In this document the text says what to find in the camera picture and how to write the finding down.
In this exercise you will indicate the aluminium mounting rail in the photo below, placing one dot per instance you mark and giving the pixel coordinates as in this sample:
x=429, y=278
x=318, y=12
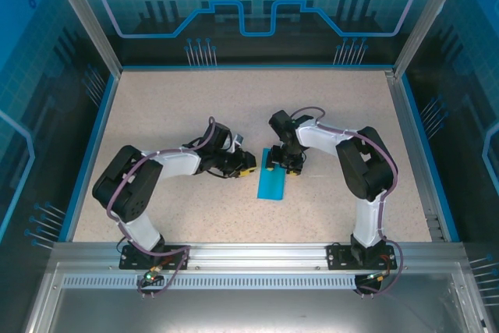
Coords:
x=253, y=255

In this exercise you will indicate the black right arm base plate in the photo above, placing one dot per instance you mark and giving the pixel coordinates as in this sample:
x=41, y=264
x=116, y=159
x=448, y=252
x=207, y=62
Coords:
x=337, y=257

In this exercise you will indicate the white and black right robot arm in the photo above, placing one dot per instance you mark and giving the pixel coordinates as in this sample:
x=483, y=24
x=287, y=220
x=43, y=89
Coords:
x=323, y=138

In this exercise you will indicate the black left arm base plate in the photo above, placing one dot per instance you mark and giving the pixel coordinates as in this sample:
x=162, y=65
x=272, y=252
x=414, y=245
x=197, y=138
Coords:
x=130, y=261

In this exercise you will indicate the aluminium frame post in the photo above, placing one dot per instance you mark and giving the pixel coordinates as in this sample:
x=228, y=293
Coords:
x=93, y=25
x=425, y=25

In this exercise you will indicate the aluminium side rail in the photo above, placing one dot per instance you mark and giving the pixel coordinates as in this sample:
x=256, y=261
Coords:
x=414, y=153

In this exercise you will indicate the blue paper sheet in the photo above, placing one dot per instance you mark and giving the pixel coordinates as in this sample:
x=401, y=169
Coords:
x=271, y=188

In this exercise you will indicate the blue table border strip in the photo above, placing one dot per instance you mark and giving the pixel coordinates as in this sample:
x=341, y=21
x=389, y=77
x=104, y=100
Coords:
x=427, y=153
x=94, y=153

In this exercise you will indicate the grey metal tray panel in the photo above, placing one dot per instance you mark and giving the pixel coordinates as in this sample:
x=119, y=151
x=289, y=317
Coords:
x=253, y=309

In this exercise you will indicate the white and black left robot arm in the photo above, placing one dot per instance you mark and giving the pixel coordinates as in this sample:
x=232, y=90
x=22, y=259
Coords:
x=175, y=163

